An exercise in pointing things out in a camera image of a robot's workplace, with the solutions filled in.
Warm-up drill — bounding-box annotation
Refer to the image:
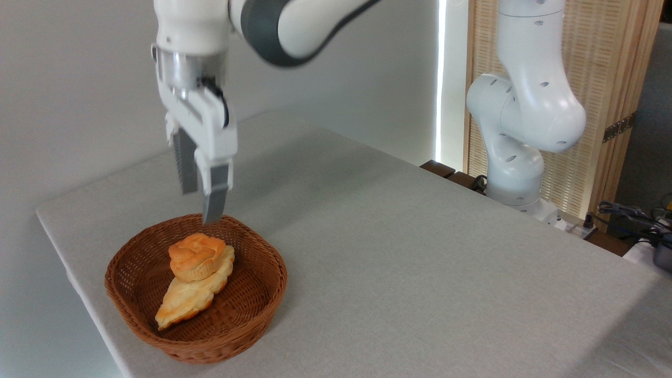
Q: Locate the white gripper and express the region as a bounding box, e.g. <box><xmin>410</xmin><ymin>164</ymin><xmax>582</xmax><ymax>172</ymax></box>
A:
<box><xmin>152</xmin><ymin>45</ymin><xmax>238</xmax><ymax>225</ymax></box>

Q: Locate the orange muffin bread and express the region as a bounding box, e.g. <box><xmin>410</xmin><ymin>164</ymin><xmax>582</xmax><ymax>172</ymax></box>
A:
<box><xmin>169</xmin><ymin>234</ymin><xmax>227</xmax><ymax>283</ymax></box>

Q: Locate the long pale pastry bread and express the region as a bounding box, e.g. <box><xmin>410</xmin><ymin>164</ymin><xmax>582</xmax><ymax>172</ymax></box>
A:
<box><xmin>155</xmin><ymin>246</ymin><xmax>236</xmax><ymax>331</ymax></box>

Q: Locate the brown wicker basket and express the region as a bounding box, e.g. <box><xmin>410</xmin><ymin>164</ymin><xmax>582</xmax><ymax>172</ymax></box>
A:
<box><xmin>104</xmin><ymin>213</ymin><xmax>288</xmax><ymax>365</ymax></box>

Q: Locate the dark brown wooden block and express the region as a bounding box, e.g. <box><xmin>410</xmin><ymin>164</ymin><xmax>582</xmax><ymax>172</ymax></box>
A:
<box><xmin>420</xmin><ymin>160</ymin><xmax>456</xmax><ymax>180</ymax></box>
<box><xmin>446</xmin><ymin>171</ymin><xmax>488</xmax><ymax>196</ymax></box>

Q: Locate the white power strip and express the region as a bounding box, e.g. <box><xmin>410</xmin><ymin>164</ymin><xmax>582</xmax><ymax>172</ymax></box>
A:
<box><xmin>549</xmin><ymin>212</ymin><xmax>598</xmax><ymax>240</ymax></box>

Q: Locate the black screen hinge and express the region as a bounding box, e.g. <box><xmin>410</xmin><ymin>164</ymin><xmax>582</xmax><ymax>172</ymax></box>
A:
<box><xmin>603</xmin><ymin>112</ymin><xmax>637</xmax><ymax>143</ymax></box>

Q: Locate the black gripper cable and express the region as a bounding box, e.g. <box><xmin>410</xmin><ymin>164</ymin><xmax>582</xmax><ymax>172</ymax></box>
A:
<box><xmin>198</xmin><ymin>78</ymin><xmax>230</xmax><ymax>130</ymax></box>

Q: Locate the black cable bundle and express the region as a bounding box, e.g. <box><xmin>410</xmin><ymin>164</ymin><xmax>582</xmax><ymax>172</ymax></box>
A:
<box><xmin>596</xmin><ymin>194</ymin><xmax>672</xmax><ymax>248</ymax></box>

